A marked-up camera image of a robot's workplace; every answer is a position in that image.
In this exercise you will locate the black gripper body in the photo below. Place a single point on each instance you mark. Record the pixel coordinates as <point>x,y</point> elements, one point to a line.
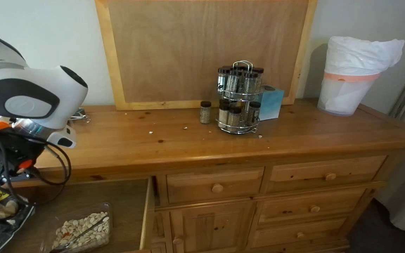
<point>17,152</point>

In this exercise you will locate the black yellow chips pack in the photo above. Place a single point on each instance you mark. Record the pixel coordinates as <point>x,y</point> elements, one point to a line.
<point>0,219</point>

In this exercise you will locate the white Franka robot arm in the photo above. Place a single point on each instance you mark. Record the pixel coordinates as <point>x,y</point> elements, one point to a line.
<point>34,92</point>

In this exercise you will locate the open wooden drawer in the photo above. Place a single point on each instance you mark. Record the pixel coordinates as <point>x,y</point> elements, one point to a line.
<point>70,196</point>

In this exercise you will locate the patterned item in drawer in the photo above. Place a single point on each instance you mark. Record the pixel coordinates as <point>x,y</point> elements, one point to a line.
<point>83,232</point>

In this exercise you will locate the closed wooden drawer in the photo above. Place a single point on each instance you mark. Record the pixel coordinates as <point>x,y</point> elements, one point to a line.
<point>295,205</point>
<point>281,233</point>
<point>197,184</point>
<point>305,173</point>

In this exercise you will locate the small metal measuring cup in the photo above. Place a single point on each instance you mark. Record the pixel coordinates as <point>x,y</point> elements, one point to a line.
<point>79,114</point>

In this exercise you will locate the wooden cabinet door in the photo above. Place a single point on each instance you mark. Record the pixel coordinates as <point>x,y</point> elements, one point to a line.
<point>203,226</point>

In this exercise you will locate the loose spice jar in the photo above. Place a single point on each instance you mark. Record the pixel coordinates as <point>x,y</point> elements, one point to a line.
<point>205,112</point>

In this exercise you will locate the spice jar black lid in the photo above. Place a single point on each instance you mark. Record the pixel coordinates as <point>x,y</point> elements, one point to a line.
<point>224,112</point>
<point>235,116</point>
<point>256,81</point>
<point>224,80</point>
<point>238,81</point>
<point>255,112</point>

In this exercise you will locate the wooden framed board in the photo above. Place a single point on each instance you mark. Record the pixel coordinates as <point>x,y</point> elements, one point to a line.
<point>203,46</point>

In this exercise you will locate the metal spice carousel rack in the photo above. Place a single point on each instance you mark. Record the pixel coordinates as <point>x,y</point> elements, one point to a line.
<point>239,128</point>

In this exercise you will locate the wooden pine dresser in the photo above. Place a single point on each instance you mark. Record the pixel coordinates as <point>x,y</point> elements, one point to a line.
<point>305,135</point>

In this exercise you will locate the white bagged trash bin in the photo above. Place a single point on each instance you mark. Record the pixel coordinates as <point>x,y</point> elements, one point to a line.
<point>352,70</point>

